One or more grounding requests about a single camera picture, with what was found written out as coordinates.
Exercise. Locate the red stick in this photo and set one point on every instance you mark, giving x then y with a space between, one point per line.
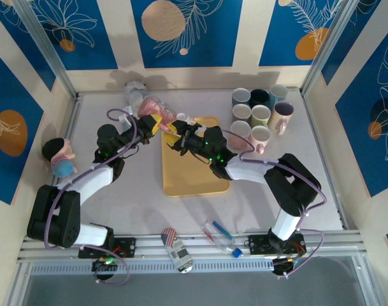
208 235

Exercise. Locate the blue stick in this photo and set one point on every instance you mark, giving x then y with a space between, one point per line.
221 230

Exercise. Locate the light blue mug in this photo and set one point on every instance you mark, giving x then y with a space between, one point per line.
278 91

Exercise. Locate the pink plush doll striped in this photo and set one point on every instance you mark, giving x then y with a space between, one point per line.
61 162

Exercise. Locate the long aluminium frame rail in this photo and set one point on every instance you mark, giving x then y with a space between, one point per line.
206 250

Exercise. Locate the tall light pink mug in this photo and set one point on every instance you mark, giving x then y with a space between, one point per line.
188 120

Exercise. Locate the dark teal mug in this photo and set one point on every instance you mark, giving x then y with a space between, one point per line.
259 97

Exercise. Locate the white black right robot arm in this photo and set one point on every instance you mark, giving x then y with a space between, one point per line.
289 191

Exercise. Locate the pink speckled mug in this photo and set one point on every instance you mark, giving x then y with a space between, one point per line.
155 108

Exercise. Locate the small circuit board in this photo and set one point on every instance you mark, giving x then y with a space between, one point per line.
284 266
104 264

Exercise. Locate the printed can with flag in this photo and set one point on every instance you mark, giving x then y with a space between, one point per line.
177 252

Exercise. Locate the clear plastic bottle blue cap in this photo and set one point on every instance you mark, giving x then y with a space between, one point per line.
224 243

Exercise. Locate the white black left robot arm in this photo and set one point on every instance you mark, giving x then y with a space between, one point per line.
91 181

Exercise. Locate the mauve mug dark inside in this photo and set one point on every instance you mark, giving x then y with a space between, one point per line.
278 124

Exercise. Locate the yellow tray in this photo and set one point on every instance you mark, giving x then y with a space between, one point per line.
187 178

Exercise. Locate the pale pink white mug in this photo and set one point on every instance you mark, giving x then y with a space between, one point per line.
239 128

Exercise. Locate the aluminium side rail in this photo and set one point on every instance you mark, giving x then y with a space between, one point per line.
71 121
326 143

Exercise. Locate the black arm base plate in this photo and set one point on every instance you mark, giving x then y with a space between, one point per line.
126 247
257 245

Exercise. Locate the aluminium corner post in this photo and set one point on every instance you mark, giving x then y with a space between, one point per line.
327 44
44 48

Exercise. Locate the light green mug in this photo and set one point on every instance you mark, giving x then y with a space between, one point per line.
260 114

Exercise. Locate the grey-blue mug white inside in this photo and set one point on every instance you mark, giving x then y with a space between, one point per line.
241 95

